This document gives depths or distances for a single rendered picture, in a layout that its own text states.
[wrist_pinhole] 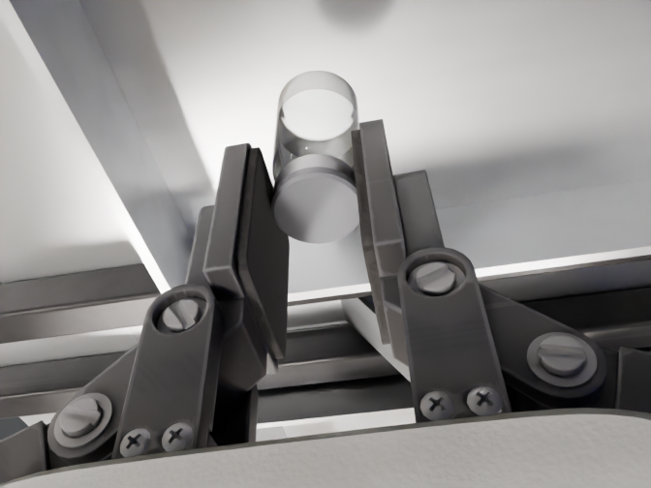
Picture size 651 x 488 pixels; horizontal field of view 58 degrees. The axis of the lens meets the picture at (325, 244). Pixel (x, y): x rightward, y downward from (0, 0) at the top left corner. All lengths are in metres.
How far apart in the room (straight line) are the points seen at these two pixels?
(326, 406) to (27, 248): 0.14
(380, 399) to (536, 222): 0.11
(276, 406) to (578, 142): 0.17
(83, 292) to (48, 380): 0.07
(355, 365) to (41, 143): 0.15
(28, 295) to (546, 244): 0.20
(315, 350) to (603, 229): 0.13
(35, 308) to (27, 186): 0.05
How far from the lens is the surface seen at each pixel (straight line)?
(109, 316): 0.25
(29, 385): 0.32
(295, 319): 0.27
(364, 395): 0.28
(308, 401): 0.28
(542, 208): 0.23
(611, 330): 0.27
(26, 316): 0.27
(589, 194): 0.23
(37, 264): 0.27
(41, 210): 0.25
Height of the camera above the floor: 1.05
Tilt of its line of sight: 46 degrees down
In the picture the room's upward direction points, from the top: 180 degrees clockwise
